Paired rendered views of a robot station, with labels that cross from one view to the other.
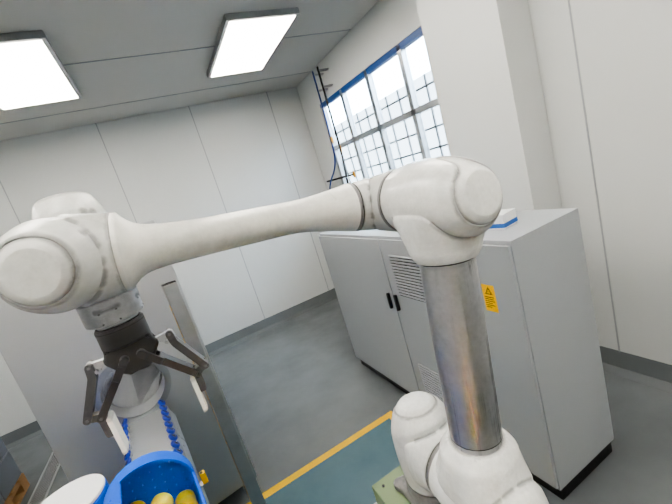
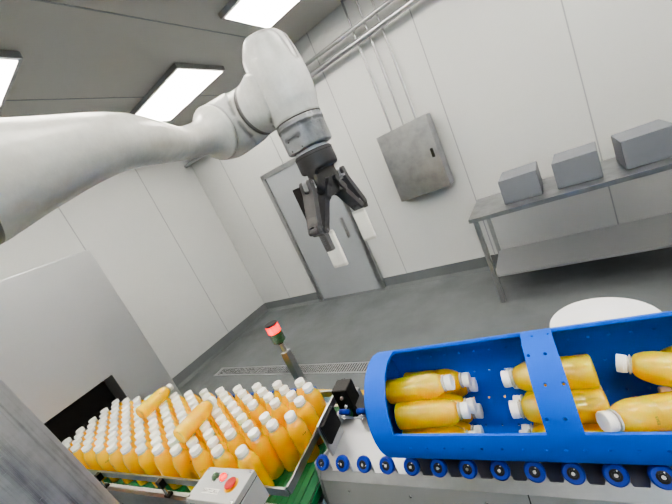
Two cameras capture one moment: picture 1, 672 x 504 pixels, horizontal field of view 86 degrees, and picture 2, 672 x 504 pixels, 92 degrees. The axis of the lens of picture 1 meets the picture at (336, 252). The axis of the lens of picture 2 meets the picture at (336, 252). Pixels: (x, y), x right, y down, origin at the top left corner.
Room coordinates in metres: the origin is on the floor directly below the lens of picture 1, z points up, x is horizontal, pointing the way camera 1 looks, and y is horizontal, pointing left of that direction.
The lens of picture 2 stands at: (1.12, 0.02, 1.76)
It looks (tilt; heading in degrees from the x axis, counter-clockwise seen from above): 12 degrees down; 149
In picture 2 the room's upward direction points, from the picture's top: 25 degrees counter-clockwise
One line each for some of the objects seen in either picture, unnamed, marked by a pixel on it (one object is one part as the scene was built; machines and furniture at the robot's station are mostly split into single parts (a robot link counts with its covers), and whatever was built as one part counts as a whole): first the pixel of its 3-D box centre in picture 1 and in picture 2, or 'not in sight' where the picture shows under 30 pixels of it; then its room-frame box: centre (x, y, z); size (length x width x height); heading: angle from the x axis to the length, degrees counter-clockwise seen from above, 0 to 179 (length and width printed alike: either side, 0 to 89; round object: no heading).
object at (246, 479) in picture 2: not in sight; (227, 496); (0.10, -0.07, 1.05); 0.20 x 0.10 x 0.10; 30
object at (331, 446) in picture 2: not in sight; (332, 429); (0.14, 0.29, 0.99); 0.10 x 0.02 x 0.12; 120
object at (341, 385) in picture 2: not in sight; (345, 395); (0.00, 0.44, 0.95); 0.10 x 0.07 x 0.10; 120
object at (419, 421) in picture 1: (426, 438); not in sight; (0.79, -0.08, 1.25); 0.18 x 0.16 x 0.22; 21
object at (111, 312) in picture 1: (110, 305); (305, 136); (0.58, 0.38, 1.84); 0.09 x 0.09 x 0.06
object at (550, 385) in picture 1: (427, 315); not in sight; (2.60, -0.53, 0.72); 2.15 x 0.54 x 1.45; 23
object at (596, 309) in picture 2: not in sight; (603, 322); (0.71, 1.01, 1.03); 0.28 x 0.28 x 0.01
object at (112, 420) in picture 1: (118, 432); (364, 224); (0.56, 0.44, 1.64); 0.03 x 0.01 x 0.07; 23
